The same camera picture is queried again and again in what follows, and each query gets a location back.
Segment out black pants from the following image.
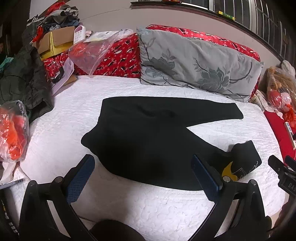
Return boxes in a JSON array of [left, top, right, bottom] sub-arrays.
[[81, 96, 262, 191]]

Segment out white power strip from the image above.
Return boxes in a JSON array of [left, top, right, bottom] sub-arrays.
[[284, 122, 296, 150]]

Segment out red blanket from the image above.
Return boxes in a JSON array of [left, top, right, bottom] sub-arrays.
[[263, 110, 295, 166]]

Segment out bagged plush toys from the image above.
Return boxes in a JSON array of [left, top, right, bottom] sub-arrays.
[[266, 60, 295, 129]]

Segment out plastic bag orange contents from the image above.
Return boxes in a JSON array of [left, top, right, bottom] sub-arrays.
[[1, 100, 29, 163]]

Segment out dark green jacket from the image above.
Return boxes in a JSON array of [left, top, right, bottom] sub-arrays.
[[1, 24, 54, 123]]

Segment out window with bars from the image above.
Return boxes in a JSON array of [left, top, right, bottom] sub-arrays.
[[183, 0, 295, 64]]

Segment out grey floral pillow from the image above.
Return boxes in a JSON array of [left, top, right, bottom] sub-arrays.
[[137, 29, 264, 102]]

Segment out clear zip bag red contents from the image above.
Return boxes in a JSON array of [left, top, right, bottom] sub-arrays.
[[68, 29, 133, 75]]

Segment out cardboard box yellow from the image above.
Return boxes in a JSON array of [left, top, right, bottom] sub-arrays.
[[33, 26, 75, 60]]

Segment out red patterned bolster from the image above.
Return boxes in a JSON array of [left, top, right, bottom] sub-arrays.
[[43, 24, 261, 98]]

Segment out white bottle pink label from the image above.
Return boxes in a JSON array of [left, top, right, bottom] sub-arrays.
[[73, 25, 86, 44]]

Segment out pile of clothes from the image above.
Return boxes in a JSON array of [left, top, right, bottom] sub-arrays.
[[26, 2, 80, 34]]

